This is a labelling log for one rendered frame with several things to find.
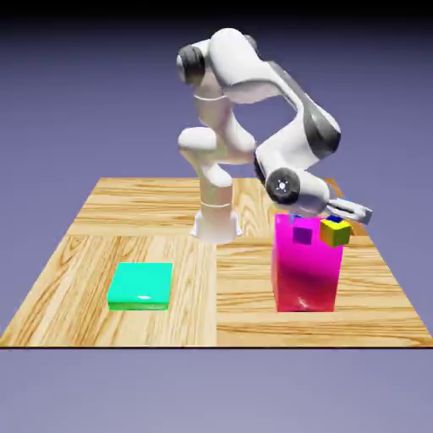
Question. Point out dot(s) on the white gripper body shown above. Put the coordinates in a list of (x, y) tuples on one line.
[(351, 208)]

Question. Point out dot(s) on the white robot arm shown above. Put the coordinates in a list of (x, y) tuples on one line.
[(233, 67)]

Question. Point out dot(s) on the small blue cube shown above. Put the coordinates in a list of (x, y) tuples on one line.
[(335, 219)]

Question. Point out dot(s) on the small yellow cube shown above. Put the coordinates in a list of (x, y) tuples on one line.
[(333, 233)]

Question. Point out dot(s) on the small purple cube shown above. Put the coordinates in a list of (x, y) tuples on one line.
[(302, 235)]

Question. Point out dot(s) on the large pink box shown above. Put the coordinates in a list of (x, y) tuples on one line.
[(304, 270)]

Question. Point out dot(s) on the large green box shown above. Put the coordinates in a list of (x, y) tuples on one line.
[(140, 282)]

